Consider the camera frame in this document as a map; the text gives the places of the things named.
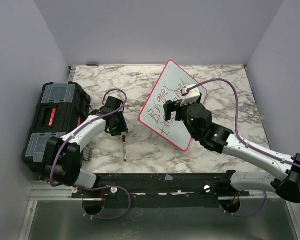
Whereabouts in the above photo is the pink framed whiteboard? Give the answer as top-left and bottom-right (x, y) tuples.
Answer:
(138, 60), (199, 151)

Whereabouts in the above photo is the white whiteboard marker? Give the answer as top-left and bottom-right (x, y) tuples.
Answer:
(122, 142), (127, 162)

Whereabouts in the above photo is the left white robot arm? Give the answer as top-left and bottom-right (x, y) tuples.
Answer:
(41, 96), (129, 198)

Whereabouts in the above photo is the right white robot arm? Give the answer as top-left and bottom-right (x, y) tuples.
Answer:
(163, 100), (300, 204)

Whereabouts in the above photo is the black plastic toolbox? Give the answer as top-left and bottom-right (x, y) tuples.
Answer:
(22, 82), (91, 172)

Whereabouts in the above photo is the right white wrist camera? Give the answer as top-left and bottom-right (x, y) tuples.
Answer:
(180, 84), (201, 107)

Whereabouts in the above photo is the small black wall bracket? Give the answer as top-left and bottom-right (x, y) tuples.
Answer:
(86, 63), (99, 67)

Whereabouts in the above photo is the black mounting rail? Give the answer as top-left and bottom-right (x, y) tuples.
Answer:
(72, 170), (249, 209)

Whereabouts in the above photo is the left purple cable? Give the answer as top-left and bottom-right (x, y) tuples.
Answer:
(49, 88), (132, 221)

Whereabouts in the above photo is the purple cable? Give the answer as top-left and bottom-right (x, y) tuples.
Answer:
(49, 88), (132, 221)
(187, 78), (300, 218)

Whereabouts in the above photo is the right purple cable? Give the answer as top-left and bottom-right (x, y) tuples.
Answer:
(187, 78), (300, 218)

